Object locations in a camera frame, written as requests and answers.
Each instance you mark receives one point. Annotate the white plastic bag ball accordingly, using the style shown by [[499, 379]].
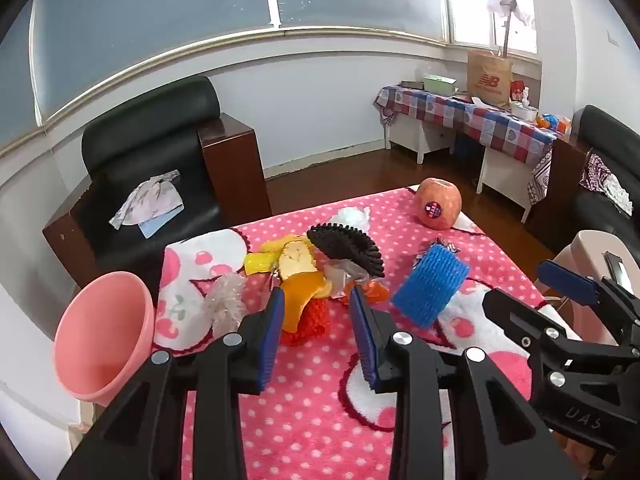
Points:
[[350, 217]]

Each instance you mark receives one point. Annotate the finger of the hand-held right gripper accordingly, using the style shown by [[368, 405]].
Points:
[[515, 317], [567, 282]]

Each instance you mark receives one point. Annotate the checkered cloth side table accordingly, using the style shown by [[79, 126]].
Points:
[[470, 117]]

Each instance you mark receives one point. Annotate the brown stick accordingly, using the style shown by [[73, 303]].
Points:
[[508, 30]]

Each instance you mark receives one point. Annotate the pink polka dot blanket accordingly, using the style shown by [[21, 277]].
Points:
[[310, 410]]

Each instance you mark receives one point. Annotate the red apple with sticker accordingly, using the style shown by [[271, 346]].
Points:
[[437, 205]]

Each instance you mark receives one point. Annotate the yellow fruit peel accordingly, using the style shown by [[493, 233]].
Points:
[[295, 260]]

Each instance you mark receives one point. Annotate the red white carton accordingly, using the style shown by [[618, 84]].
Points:
[[519, 92]]

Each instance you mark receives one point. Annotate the orange peel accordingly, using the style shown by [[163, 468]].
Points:
[[302, 295]]

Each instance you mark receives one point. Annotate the clear plastic bag orange print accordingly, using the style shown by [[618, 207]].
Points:
[[345, 277]]

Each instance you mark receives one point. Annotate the large frosted window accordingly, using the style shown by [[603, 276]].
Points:
[[175, 5]]

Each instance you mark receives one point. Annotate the pale green box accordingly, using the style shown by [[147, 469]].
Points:
[[440, 84]]

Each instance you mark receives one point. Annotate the dark flat box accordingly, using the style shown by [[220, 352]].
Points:
[[412, 84]]

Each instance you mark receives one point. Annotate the brown paper shopping bag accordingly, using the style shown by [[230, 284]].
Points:
[[490, 77]]

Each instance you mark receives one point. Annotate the white table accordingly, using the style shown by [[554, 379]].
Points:
[[505, 175]]

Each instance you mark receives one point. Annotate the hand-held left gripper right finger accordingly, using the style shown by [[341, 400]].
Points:
[[367, 345]]

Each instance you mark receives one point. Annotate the white cabinet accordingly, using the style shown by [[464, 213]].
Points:
[[417, 135]]

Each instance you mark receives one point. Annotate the black leather sofa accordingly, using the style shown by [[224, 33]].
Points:
[[600, 130]]

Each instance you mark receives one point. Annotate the orange blue toy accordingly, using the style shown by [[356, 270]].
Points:
[[552, 122]]

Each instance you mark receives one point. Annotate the white small container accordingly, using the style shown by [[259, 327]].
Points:
[[525, 111]]

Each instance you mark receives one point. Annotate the black leather armchair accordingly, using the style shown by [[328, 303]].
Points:
[[145, 130]]

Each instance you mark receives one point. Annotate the clear crinkled plastic wrapper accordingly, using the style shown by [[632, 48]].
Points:
[[225, 302]]

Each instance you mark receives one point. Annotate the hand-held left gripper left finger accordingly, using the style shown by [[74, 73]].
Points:
[[270, 342]]

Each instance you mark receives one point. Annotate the pink plastic bin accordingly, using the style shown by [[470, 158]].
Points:
[[100, 330]]

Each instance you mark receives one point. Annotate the floral grey cloth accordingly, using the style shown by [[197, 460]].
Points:
[[150, 195]]

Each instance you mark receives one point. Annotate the pale pink plastic object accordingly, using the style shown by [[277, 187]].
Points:
[[585, 255]]

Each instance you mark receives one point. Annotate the patterned purple cloth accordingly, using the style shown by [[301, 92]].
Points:
[[602, 180]]

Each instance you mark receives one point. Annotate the blue white printed wrapper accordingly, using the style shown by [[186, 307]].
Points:
[[445, 246]]

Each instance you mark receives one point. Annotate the blue foam fruit net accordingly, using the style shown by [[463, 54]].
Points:
[[430, 285]]

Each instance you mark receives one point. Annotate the red foam fruit net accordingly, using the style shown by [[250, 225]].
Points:
[[310, 325]]

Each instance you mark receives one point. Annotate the light blue cloth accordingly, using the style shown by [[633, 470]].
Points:
[[157, 222]]

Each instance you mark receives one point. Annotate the black foam fruit net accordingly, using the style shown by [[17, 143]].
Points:
[[350, 247]]

